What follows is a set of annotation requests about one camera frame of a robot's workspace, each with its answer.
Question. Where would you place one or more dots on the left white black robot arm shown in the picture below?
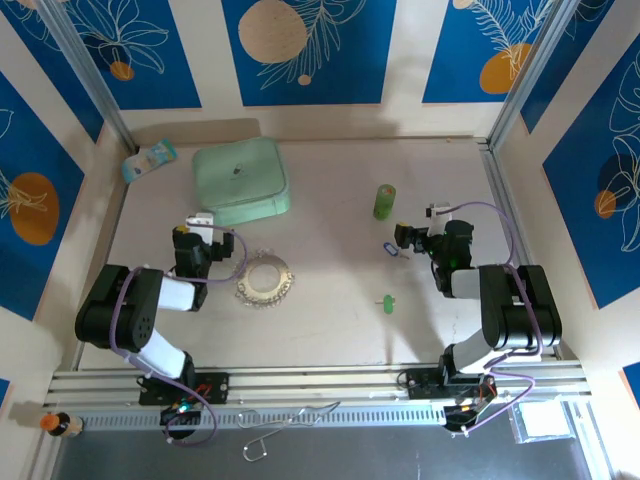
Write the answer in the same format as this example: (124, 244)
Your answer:
(120, 310)

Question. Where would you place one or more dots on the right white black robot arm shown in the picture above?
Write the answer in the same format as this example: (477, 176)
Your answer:
(520, 310)

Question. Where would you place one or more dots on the green cylindrical can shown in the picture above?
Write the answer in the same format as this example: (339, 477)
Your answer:
(384, 202)

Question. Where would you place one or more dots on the mint green square case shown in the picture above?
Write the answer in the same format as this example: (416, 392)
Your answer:
(240, 175)

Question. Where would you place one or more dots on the light blue wipes packet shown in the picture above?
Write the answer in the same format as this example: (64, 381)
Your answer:
(147, 161)

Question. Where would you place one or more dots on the black controller board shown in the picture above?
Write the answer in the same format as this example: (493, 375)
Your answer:
(460, 415)
(180, 412)

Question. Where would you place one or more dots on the clear plastic packet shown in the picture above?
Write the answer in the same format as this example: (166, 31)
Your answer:
(542, 420)

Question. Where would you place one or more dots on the small bottle with orange cap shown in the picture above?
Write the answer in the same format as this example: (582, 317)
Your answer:
(62, 424)

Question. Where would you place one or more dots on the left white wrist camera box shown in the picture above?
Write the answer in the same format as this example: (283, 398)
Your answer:
(200, 219)

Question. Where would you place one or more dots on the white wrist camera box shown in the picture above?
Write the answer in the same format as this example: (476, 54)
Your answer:
(200, 219)
(440, 210)

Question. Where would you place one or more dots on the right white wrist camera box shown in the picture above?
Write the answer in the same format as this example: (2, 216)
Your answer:
(440, 210)

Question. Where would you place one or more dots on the aluminium side rail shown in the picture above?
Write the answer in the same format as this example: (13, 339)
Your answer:
(494, 165)

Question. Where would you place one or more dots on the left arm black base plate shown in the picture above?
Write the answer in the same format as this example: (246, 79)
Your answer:
(220, 387)

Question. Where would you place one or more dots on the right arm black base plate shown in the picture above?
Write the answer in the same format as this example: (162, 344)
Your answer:
(420, 382)

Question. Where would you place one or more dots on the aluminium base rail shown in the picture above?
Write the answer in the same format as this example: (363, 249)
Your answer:
(325, 385)

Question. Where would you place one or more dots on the aluminium frame post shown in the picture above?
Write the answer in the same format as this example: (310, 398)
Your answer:
(85, 60)
(530, 70)

